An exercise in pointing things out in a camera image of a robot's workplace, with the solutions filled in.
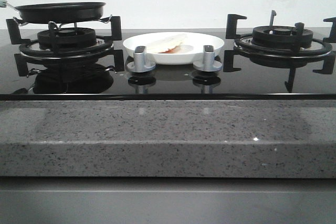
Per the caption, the grey speckled stone countertop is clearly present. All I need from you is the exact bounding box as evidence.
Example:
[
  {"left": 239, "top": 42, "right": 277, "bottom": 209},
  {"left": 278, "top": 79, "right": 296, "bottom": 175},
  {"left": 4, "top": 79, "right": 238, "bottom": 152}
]
[{"left": 1, "top": 100, "right": 335, "bottom": 178}]

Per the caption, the black burner grate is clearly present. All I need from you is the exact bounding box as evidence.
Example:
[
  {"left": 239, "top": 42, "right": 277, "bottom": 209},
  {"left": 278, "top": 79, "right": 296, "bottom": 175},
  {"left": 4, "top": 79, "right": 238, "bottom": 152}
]
[
  {"left": 223, "top": 10, "right": 335, "bottom": 92},
  {"left": 6, "top": 15, "right": 122, "bottom": 77}
]

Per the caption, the left black burner grate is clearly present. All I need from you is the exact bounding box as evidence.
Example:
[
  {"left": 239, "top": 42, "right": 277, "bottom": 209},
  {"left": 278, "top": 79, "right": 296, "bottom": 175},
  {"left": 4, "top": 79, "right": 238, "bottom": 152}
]
[{"left": 6, "top": 15, "right": 122, "bottom": 77}]

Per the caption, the fried egg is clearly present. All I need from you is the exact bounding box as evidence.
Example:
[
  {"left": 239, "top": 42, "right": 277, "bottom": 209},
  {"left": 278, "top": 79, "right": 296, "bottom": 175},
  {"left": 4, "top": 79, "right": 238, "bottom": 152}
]
[{"left": 146, "top": 33, "right": 187, "bottom": 54}]

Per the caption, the silver stove knob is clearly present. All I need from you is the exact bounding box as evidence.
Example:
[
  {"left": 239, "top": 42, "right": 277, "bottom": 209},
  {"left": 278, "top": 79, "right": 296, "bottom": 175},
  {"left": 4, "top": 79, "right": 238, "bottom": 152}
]
[
  {"left": 127, "top": 46, "right": 156, "bottom": 73},
  {"left": 193, "top": 45, "right": 223, "bottom": 72}
]

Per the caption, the left silver stove knob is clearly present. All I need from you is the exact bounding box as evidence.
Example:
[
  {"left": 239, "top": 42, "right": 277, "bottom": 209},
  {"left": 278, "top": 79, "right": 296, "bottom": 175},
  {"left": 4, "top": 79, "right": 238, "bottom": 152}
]
[{"left": 127, "top": 46, "right": 156, "bottom": 73}]

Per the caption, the white round plate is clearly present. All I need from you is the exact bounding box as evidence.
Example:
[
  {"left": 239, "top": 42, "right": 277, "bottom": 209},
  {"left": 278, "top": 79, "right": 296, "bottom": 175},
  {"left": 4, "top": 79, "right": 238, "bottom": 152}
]
[{"left": 123, "top": 31, "right": 224, "bottom": 65}]

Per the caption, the right black burner grate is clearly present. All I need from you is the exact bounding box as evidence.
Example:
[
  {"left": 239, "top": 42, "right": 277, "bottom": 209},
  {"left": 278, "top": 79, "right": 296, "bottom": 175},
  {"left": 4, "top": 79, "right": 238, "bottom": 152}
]
[{"left": 223, "top": 10, "right": 335, "bottom": 92}]

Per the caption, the black frying pan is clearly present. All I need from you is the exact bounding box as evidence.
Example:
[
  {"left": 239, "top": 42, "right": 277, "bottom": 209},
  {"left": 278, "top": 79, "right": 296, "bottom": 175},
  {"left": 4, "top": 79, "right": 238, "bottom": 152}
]
[{"left": 1, "top": 0, "right": 106, "bottom": 24}]

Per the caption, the right black gas burner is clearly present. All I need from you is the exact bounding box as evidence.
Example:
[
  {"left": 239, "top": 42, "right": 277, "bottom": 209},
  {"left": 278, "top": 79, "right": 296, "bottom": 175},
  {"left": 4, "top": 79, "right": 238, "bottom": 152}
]
[{"left": 251, "top": 25, "right": 298, "bottom": 50}]

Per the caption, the black gas burner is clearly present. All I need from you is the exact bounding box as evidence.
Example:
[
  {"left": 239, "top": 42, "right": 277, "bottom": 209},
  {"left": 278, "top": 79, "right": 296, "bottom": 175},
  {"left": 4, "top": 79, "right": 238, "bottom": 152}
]
[
  {"left": 251, "top": 25, "right": 298, "bottom": 50},
  {"left": 37, "top": 27, "right": 97, "bottom": 50}
]

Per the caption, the right silver stove knob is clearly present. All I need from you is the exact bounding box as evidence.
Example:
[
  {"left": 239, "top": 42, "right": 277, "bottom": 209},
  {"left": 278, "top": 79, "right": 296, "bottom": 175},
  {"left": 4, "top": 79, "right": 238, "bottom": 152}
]
[{"left": 193, "top": 45, "right": 223, "bottom": 72}]

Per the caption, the grey cabinet front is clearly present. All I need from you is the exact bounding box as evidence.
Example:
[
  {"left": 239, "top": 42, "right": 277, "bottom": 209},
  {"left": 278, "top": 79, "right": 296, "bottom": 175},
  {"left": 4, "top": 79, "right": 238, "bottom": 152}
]
[{"left": 1, "top": 178, "right": 335, "bottom": 223}]

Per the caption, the wire pan support ring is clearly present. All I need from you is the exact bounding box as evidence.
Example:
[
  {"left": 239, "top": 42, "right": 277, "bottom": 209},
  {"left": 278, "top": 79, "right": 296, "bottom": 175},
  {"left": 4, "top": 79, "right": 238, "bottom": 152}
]
[{"left": 12, "top": 15, "right": 113, "bottom": 31}]

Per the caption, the black glass cooktop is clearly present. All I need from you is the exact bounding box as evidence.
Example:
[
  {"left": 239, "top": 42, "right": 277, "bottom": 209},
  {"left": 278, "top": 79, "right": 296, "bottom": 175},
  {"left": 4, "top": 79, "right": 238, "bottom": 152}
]
[{"left": 1, "top": 29, "right": 335, "bottom": 100}]

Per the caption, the left black gas burner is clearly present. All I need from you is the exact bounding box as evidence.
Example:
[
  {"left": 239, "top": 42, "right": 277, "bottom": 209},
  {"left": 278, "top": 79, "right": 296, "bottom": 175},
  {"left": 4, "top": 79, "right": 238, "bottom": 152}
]
[{"left": 37, "top": 27, "right": 97, "bottom": 50}]

